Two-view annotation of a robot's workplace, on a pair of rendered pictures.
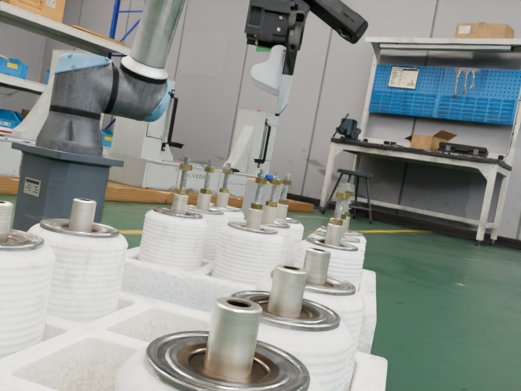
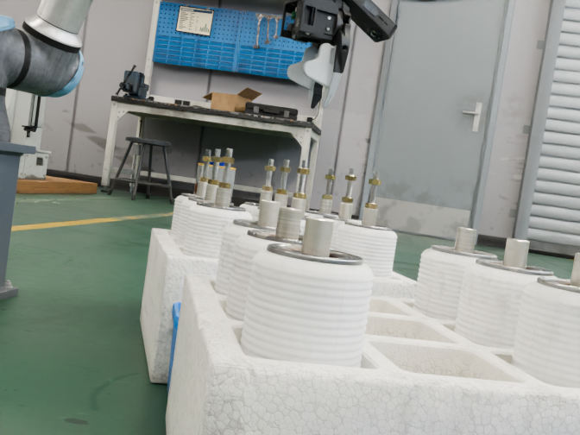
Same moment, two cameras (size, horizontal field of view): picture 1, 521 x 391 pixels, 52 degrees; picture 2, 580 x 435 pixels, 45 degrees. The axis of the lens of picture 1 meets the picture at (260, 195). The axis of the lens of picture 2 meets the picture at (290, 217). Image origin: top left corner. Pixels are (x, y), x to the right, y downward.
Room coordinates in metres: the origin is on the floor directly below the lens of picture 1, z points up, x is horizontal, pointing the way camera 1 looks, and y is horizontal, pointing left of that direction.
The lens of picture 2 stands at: (-0.18, 0.49, 0.31)
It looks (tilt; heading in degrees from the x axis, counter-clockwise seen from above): 3 degrees down; 334
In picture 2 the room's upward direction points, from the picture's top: 8 degrees clockwise
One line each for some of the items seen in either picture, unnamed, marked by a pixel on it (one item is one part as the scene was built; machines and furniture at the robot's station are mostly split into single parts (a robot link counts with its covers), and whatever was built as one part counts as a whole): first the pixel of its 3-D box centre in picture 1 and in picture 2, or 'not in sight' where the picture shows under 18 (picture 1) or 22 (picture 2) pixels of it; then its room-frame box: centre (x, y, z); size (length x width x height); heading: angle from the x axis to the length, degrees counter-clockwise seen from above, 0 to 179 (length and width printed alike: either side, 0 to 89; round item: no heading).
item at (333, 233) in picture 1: (333, 236); (368, 218); (0.77, -0.11, 0.26); 0.02 x 0.02 x 0.03
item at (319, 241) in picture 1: (332, 244); (368, 226); (0.77, -0.11, 0.25); 0.08 x 0.08 x 0.01
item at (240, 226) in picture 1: (252, 229); not in sight; (0.79, 0.00, 0.25); 0.08 x 0.08 x 0.01
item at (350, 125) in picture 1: (348, 128); (134, 84); (5.39, -0.75, 0.87); 0.41 x 0.17 x 0.25; 146
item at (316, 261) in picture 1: (315, 268); (464, 242); (0.47, -0.06, 0.26); 0.02 x 0.02 x 0.03
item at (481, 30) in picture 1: (484, 35); not in sight; (5.27, -1.84, 1.96); 0.46 x 0.28 x 0.16; 52
